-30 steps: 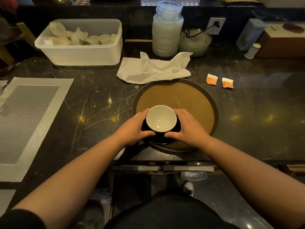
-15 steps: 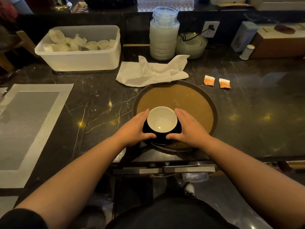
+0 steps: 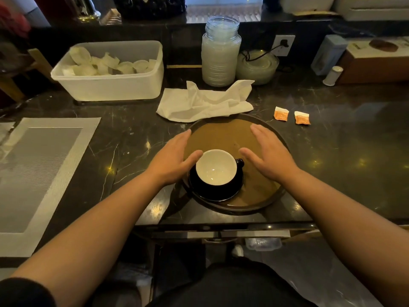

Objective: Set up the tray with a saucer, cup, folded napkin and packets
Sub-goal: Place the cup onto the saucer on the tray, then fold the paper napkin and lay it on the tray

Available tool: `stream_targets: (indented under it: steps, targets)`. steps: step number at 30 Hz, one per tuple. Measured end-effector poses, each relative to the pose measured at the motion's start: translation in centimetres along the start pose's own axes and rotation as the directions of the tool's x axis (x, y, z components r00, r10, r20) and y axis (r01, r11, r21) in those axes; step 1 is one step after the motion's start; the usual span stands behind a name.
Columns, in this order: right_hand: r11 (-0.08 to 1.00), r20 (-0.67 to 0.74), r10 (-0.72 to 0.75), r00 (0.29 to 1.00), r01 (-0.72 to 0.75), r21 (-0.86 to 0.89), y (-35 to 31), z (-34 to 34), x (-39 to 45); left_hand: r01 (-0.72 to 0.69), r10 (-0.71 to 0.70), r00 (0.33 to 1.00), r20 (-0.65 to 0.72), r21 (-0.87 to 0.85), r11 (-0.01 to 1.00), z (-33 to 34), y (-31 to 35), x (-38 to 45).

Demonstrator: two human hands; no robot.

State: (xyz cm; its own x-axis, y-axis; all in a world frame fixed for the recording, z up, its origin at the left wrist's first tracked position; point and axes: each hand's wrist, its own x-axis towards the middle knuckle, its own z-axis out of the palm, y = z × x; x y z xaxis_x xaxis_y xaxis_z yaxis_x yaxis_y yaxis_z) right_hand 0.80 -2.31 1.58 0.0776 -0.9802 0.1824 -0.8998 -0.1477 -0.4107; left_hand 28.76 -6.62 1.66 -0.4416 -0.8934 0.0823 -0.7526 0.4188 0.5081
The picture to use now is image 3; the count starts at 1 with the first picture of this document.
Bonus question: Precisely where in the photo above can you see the brown box with white lid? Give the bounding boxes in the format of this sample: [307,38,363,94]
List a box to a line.
[335,37,409,85]

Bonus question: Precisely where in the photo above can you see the white napkin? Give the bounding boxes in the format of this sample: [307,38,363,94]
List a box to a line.
[156,79,255,124]

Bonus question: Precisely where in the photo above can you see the dark glass bowl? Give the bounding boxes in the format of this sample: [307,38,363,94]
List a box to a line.
[0,41,36,74]

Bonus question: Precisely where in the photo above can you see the black plug and cable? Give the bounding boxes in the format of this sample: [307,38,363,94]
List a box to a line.
[239,39,290,63]

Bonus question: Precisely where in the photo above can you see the round brown tray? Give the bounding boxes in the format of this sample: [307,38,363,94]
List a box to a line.
[180,113,288,213]

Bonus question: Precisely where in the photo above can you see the person's left forearm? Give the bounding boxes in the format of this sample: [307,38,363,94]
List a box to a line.
[9,172,173,307]

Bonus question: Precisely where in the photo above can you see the pale rectangular tin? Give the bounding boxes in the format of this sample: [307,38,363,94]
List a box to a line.
[311,35,349,76]

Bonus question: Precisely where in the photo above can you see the person's right hand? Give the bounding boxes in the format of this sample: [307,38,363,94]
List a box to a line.
[239,123,301,185]

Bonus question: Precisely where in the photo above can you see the white wall socket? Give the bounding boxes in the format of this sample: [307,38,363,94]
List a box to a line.
[271,35,296,57]

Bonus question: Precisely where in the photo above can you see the person's black left sleeve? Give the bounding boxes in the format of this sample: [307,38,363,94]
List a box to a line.
[0,277,57,307]

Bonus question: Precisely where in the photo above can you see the person's left hand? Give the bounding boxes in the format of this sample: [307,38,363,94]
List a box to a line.
[145,129,204,186]

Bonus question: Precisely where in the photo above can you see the red object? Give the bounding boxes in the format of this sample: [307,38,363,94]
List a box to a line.
[0,3,31,39]

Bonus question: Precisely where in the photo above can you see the translucent white plastic tub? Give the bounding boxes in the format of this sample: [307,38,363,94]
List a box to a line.
[50,40,165,102]

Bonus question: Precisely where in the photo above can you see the black rock ornament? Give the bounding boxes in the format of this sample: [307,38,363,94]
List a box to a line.
[113,0,187,20]

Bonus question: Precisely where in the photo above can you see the person's black trousers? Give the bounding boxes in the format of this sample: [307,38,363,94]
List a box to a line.
[148,257,317,307]

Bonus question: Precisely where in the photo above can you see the black and white cup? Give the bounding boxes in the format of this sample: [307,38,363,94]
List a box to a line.
[195,149,245,186]

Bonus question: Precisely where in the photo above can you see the grey woven placemat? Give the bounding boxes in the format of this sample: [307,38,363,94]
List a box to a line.
[0,117,101,258]

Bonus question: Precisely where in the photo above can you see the clear plastic wrapper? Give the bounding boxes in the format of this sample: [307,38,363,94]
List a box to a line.
[244,237,283,252]

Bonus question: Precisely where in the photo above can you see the person's right forearm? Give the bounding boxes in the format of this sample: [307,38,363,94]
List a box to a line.
[282,169,409,307]

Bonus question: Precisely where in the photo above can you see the tall stack of glass plates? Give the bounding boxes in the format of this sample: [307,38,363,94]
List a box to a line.
[201,33,242,88]

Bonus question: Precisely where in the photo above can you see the white appliance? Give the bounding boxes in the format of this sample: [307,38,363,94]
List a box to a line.
[279,0,336,14]

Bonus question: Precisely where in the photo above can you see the black saucer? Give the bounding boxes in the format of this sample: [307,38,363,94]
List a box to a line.
[189,164,245,203]

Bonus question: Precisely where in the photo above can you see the short stack of glass plates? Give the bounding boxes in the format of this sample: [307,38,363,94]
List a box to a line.
[236,49,280,86]

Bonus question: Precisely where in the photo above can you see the small white shaker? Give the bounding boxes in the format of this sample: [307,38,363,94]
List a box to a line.
[322,65,344,87]

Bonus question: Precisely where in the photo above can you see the orange sachet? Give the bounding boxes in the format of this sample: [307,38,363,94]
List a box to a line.
[294,110,311,126]
[274,106,290,122]

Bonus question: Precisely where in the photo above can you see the stack of small glass dishes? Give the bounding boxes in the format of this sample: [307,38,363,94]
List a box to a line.
[205,15,240,42]

